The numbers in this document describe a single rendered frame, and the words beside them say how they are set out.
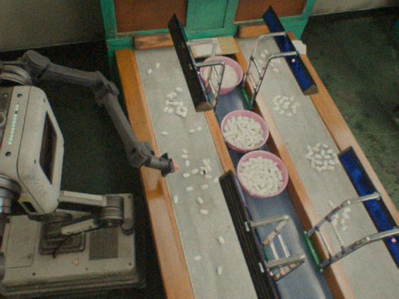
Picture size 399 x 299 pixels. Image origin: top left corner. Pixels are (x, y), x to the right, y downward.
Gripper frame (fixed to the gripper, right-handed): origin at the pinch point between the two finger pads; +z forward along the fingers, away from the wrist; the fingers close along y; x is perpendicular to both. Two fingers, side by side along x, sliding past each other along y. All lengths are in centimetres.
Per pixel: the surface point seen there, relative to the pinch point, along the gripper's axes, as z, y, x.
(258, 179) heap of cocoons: 37.8, -10.1, -19.4
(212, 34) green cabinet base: 38, 94, -26
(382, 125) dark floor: 207, 47, -68
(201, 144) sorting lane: 20.0, 16.6, -3.5
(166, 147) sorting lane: 5.9, 18.5, 8.9
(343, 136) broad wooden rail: 79, 5, -59
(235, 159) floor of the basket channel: 37.8, 7.5, -10.5
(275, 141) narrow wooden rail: 49, 9, -32
